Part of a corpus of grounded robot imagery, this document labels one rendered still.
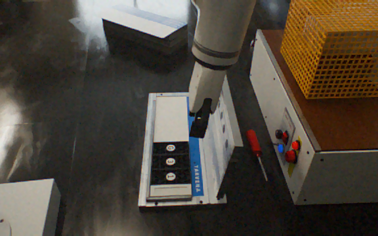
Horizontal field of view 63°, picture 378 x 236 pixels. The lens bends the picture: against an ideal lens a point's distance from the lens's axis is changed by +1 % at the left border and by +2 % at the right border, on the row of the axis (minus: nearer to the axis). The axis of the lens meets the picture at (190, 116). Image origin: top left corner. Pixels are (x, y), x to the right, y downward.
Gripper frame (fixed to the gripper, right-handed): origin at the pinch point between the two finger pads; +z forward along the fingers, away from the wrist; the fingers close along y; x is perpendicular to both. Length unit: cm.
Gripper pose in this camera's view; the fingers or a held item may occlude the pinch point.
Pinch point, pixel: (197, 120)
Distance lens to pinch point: 65.0
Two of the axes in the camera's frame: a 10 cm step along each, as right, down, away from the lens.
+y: 0.1, 6.4, -7.7
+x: 9.8, 1.3, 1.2
